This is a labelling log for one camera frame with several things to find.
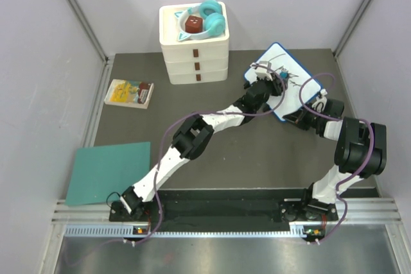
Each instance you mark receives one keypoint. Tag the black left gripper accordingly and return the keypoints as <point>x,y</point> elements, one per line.
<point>277,85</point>

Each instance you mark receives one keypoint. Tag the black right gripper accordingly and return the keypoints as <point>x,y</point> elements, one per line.
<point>299,117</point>

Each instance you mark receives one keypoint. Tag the blue-framed whiteboard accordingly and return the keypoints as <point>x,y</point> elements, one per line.
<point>280,60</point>

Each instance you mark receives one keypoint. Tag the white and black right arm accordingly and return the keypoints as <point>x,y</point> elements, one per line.
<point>361,152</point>

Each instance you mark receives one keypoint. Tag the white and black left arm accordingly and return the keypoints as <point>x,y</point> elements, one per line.
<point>191,139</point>

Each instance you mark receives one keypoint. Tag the white stacked drawer box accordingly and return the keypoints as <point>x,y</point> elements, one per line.
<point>192,61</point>

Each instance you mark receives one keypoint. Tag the teal cat-ear headphones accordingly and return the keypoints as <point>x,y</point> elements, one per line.
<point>210,12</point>

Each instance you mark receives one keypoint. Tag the dark red cube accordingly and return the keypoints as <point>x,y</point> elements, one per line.
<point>193,24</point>

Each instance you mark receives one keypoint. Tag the yellow illustrated book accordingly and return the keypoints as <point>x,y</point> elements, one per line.
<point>127,93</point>

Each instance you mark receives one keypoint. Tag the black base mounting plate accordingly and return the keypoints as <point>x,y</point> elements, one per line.
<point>212,207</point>

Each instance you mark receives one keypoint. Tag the teal green mat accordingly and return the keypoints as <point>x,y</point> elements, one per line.
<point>101,170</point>

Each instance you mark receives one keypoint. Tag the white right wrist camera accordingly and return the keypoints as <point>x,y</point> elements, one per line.
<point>320,101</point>

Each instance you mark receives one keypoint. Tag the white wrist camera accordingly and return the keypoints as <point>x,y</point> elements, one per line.
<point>320,101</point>
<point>263,70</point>

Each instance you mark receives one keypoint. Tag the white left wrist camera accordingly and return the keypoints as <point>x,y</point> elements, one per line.
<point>263,70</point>

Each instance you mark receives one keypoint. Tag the aluminium front rail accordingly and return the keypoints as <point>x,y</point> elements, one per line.
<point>360,211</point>

